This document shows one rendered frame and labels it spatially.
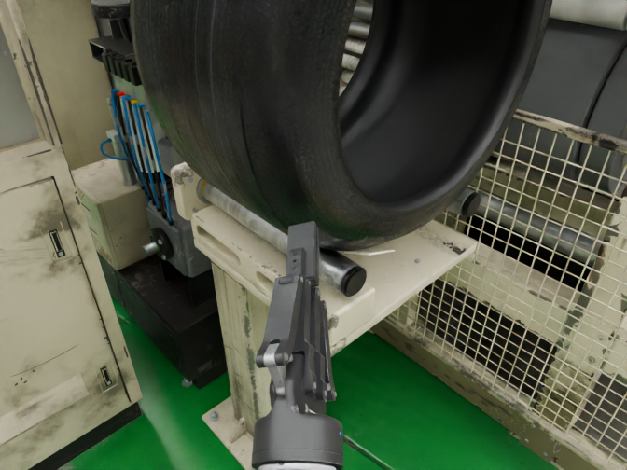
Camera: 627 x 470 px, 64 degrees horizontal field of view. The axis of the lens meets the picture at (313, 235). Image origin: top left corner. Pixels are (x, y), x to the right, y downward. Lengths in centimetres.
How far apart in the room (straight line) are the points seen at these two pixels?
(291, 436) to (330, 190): 25
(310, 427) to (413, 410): 126
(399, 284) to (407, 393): 91
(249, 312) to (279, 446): 76
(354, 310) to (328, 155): 27
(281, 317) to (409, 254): 48
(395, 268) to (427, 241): 10
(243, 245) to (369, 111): 36
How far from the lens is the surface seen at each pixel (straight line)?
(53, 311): 130
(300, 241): 52
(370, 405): 166
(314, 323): 49
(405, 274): 84
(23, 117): 115
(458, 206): 85
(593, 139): 94
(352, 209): 58
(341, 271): 66
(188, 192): 87
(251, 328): 119
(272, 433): 42
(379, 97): 97
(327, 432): 43
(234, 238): 82
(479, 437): 166
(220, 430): 161
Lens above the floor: 134
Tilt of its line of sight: 36 degrees down
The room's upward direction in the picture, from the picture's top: straight up
